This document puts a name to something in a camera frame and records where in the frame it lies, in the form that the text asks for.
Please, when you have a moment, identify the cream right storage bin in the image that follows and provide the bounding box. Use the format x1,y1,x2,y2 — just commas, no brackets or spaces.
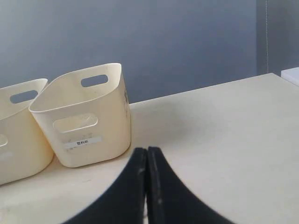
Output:
29,63,131,168

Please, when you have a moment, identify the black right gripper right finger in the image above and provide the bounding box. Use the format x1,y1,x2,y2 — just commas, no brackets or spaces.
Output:
147,147,230,224

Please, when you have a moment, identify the cream middle storage bin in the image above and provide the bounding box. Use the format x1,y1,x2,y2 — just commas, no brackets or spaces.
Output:
0,78,54,184

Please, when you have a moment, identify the white side table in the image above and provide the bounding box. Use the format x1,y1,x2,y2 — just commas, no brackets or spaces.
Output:
281,67,299,86

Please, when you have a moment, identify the cream storage bin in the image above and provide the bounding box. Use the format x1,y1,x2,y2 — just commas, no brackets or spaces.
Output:
29,63,131,168
0,78,54,184

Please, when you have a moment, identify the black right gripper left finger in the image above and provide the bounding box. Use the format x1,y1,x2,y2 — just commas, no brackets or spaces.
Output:
65,148,147,224

